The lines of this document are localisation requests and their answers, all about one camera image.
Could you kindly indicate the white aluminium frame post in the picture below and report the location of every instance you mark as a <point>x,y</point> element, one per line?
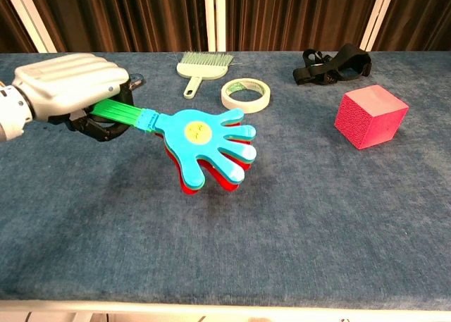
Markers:
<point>33,19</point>
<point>377,19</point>
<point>215,19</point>

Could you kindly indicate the red foam cube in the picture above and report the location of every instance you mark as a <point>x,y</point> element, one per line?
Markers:
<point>380,124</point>

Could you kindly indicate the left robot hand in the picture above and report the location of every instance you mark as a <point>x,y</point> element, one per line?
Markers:
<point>67,82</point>

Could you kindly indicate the blue table cloth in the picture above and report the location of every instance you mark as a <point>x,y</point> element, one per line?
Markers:
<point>282,230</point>

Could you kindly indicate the beige masking tape roll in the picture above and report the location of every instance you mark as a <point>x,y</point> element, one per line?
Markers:
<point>243,103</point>

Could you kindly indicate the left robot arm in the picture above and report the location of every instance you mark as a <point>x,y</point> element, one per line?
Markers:
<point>12,114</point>

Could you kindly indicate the blue hand clapper toy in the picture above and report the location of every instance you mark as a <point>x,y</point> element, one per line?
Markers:
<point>190,149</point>

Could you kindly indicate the dark brown curtain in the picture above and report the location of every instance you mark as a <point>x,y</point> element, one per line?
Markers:
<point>123,15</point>

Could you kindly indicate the green dustpan brush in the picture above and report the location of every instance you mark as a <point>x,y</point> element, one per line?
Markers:
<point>201,68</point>

